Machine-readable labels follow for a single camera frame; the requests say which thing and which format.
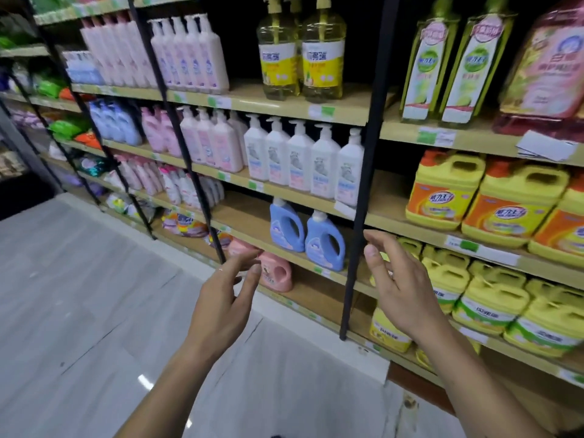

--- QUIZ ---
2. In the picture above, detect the green detergent bag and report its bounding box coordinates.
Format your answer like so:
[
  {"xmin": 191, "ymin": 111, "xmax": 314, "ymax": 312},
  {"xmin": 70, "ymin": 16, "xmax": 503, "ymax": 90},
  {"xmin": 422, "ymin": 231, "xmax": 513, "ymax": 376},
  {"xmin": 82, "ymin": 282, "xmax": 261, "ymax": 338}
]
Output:
[{"xmin": 49, "ymin": 117, "xmax": 92, "ymax": 141}]

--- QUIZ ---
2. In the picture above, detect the orange blue detergent bag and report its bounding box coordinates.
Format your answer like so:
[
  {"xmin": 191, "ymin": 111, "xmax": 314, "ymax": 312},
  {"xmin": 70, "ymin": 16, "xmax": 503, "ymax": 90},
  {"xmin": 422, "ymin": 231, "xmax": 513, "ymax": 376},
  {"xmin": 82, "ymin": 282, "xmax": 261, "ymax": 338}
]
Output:
[{"xmin": 74, "ymin": 131, "xmax": 102, "ymax": 150}]

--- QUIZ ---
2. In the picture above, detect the person's left hand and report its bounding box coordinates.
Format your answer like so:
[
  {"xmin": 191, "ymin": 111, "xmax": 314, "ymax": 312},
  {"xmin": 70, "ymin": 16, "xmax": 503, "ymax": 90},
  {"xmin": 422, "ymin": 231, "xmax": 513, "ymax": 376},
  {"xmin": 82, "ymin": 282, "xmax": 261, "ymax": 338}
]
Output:
[{"xmin": 184, "ymin": 248, "xmax": 263, "ymax": 362}]

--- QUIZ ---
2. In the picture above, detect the pale pink pump bottle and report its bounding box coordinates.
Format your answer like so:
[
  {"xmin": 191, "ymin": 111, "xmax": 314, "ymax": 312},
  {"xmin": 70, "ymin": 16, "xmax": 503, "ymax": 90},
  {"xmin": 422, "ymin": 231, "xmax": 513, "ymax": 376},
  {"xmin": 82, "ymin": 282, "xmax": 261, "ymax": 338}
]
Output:
[
  {"xmin": 159, "ymin": 18, "xmax": 183, "ymax": 89},
  {"xmin": 184, "ymin": 15, "xmax": 207, "ymax": 92},
  {"xmin": 149, "ymin": 20, "xmax": 173, "ymax": 87},
  {"xmin": 196, "ymin": 13, "xmax": 231, "ymax": 96},
  {"xmin": 171, "ymin": 16, "xmax": 193, "ymax": 91}
]

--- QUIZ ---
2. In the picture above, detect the person's right hand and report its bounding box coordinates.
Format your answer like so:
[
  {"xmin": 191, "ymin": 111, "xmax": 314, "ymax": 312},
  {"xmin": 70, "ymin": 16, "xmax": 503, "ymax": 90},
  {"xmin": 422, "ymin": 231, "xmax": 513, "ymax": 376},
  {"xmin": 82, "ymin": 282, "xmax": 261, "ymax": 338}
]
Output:
[{"xmin": 363, "ymin": 228, "xmax": 451, "ymax": 346}]

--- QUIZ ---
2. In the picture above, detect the white bottle floral label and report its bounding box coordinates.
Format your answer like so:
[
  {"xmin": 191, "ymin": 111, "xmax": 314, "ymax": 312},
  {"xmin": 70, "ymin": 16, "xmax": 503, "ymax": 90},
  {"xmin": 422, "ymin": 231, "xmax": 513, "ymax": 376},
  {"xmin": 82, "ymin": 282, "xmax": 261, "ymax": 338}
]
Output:
[
  {"xmin": 123, "ymin": 13, "xmax": 158, "ymax": 89},
  {"xmin": 98, "ymin": 15, "xmax": 134, "ymax": 87},
  {"xmin": 80, "ymin": 18, "xmax": 109, "ymax": 85}
]

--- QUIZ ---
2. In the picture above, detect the pink detergent jug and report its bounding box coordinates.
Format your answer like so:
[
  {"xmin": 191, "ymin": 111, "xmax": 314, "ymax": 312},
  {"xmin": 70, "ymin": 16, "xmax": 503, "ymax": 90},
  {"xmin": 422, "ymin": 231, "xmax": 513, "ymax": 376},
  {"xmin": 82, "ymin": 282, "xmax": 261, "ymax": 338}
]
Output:
[
  {"xmin": 140, "ymin": 106, "xmax": 166, "ymax": 155},
  {"xmin": 157, "ymin": 111, "xmax": 183, "ymax": 159}
]

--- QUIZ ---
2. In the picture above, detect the white bag green print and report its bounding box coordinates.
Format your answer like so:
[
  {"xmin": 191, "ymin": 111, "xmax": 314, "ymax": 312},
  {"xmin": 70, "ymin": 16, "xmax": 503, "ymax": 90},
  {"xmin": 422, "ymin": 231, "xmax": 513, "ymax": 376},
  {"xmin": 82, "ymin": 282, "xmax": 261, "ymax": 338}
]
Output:
[{"xmin": 125, "ymin": 200, "xmax": 157, "ymax": 223}]

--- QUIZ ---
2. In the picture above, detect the row of small blue bottles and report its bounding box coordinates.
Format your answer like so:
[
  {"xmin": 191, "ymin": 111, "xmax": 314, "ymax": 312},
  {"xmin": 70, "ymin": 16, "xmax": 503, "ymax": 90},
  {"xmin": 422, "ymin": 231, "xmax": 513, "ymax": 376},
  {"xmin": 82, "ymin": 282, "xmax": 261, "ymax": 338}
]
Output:
[{"xmin": 63, "ymin": 50, "xmax": 105, "ymax": 86}]

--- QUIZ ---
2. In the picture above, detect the person's left forearm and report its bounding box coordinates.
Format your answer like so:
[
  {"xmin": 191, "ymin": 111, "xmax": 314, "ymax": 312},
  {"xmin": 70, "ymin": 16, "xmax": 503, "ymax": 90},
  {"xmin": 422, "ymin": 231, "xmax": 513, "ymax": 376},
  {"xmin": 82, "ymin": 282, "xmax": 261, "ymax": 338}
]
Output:
[{"xmin": 114, "ymin": 342, "xmax": 221, "ymax": 438}]

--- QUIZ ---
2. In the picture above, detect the light blue detergent jug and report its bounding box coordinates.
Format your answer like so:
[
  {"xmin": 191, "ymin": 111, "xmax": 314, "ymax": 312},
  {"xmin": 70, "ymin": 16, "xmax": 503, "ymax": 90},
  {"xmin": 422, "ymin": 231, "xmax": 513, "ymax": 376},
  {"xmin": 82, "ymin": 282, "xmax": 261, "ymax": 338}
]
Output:
[
  {"xmin": 99, "ymin": 100, "xmax": 125, "ymax": 144},
  {"xmin": 269, "ymin": 198, "xmax": 307, "ymax": 254},
  {"xmin": 89, "ymin": 100, "xmax": 109, "ymax": 141},
  {"xmin": 304, "ymin": 210, "xmax": 347, "ymax": 273},
  {"xmin": 113, "ymin": 103, "xmax": 143, "ymax": 147}
]

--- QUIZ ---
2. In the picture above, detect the slim green dish soap bottle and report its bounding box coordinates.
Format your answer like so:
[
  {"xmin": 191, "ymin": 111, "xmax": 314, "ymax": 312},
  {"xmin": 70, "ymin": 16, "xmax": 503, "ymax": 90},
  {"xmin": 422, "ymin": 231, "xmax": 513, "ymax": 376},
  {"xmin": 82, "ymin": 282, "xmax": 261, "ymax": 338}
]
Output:
[{"xmin": 400, "ymin": 0, "xmax": 461, "ymax": 123}]

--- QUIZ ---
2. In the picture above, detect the purple yellow detergent pouch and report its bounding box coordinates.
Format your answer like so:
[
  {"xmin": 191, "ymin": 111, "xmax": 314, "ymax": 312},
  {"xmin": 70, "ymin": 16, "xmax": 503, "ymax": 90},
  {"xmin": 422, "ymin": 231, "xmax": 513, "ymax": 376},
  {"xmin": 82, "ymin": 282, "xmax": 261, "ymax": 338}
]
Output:
[
  {"xmin": 162, "ymin": 209, "xmax": 209, "ymax": 238},
  {"xmin": 205, "ymin": 230, "xmax": 234, "ymax": 250}
]

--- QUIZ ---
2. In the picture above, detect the teal detergent bag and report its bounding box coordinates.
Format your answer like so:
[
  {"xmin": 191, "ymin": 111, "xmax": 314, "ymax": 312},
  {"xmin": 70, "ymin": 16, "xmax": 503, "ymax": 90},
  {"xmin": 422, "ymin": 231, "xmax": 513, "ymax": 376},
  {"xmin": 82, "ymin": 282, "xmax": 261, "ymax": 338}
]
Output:
[{"xmin": 76, "ymin": 155, "xmax": 110, "ymax": 178}]

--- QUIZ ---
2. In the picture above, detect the flat pink bottle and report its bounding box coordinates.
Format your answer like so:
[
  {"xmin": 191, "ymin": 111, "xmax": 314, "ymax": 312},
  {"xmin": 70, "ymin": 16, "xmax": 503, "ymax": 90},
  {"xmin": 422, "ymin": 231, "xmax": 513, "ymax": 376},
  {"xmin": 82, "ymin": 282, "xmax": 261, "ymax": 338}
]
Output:
[
  {"xmin": 259, "ymin": 251, "xmax": 294, "ymax": 294},
  {"xmin": 227, "ymin": 237, "xmax": 261, "ymax": 269}
]

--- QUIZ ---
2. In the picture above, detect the wooden shelf rack black frame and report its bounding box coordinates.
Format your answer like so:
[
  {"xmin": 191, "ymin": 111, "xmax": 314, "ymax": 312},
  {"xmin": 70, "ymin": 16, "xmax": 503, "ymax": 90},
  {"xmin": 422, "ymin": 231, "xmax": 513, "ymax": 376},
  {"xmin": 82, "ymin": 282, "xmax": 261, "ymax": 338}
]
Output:
[{"xmin": 0, "ymin": 0, "xmax": 584, "ymax": 435}]

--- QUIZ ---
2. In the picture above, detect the person's right forearm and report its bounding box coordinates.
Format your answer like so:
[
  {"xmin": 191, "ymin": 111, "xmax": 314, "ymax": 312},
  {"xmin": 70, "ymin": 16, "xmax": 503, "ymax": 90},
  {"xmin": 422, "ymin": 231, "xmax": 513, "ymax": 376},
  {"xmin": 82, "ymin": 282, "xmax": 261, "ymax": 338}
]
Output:
[{"xmin": 417, "ymin": 319, "xmax": 555, "ymax": 438}]

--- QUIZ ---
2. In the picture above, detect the white bag yellow print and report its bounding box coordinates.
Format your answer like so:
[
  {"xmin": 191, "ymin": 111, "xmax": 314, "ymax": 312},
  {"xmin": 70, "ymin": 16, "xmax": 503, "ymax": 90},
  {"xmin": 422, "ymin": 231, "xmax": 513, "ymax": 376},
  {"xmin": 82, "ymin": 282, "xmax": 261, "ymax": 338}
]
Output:
[{"xmin": 105, "ymin": 193, "xmax": 130, "ymax": 214}]

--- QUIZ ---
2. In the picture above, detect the yellow dish soap pump bottle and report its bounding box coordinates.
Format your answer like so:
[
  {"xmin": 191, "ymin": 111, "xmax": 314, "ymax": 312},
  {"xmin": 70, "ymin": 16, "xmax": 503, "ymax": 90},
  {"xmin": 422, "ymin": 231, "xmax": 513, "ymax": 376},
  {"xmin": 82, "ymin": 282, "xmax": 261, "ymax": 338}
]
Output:
[
  {"xmin": 301, "ymin": 0, "xmax": 347, "ymax": 104},
  {"xmin": 283, "ymin": 0, "xmax": 305, "ymax": 83},
  {"xmin": 257, "ymin": 0, "xmax": 302, "ymax": 102}
]

